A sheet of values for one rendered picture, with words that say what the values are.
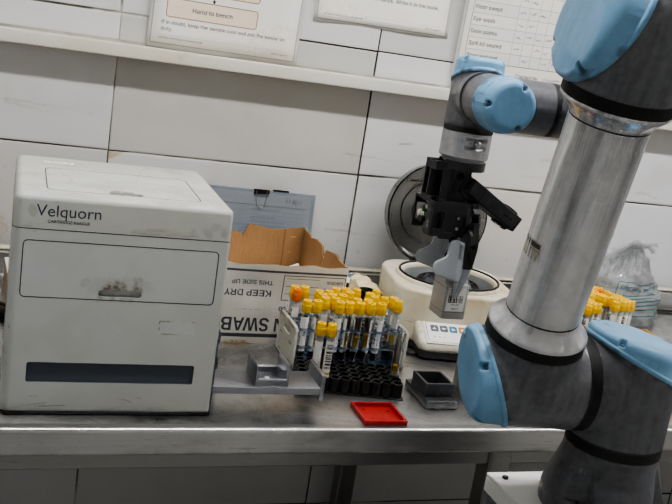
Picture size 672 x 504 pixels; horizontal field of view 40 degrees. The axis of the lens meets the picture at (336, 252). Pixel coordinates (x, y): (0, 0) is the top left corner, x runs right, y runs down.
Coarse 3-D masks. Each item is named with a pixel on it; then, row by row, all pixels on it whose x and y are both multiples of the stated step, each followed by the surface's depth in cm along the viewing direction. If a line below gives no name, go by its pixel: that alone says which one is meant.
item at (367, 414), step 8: (352, 408) 140; (360, 408) 141; (368, 408) 141; (376, 408) 142; (384, 408) 142; (392, 408) 142; (360, 416) 137; (368, 416) 138; (376, 416) 139; (384, 416) 139; (392, 416) 140; (400, 416) 139; (368, 424) 135; (376, 424) 136; (384, 424) 136; (392, 424) 137; (400, 424) 137
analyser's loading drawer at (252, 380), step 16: (256, 368) 133; (272, 368) 139; (288, 368) 134; (320, 368) 138; (224, 384) 132; (240, 384) 133; (256, 384) 133; (272, 384) 134; (288, 384) 136; (304, 384) 137; (320, 384) 136; (320, 400) 136
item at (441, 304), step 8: (440, 280) 144; (448, 280) 143; (440, 288) 144; (448, 288) 143; (464, 288) 143; (432, 296) 147; (440, 296) 144; (448, 296) 143; (464, 296) 144; (432, 304) 146; (440, 304) 144; (448, 304) 143; (456, 304) 144; (464, 304) 144; (440, 312) 144; (448, 312) 144; (456, 312) 144; (464, 312) 145
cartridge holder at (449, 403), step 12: (420, 372) 151; (432, 372) 151; (408, 384) 151; (420, 384) 148; (432, 384) 146; (444, 384) 147; (420, 396) 147; (432, 396) 146; (444, 396) 147; (432, 408) 145; (444, 408) 146; (456, 408) 146
